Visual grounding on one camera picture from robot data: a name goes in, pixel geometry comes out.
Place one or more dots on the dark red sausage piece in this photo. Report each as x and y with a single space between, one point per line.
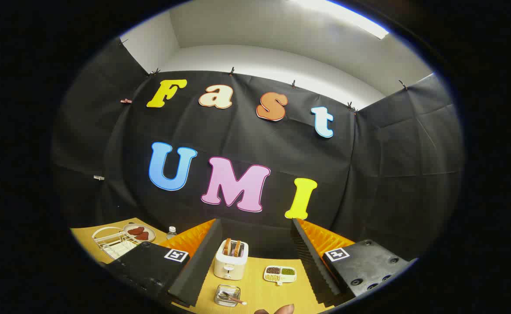
135 230
142 236

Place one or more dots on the green label drink bottle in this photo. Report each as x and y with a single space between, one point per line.
172 233

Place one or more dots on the black backdrop cloth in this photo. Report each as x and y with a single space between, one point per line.
246 135

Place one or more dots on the white divided dish of beans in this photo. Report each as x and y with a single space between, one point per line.
280 274

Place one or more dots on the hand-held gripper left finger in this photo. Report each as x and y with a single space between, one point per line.
199 266

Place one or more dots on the brown toast slice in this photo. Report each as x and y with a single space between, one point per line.
227 247
237 248

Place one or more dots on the white toaster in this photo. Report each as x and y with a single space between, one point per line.
230 266

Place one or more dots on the small plate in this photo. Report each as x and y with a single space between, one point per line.
151 232

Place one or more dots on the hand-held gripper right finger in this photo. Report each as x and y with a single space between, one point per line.
310 261

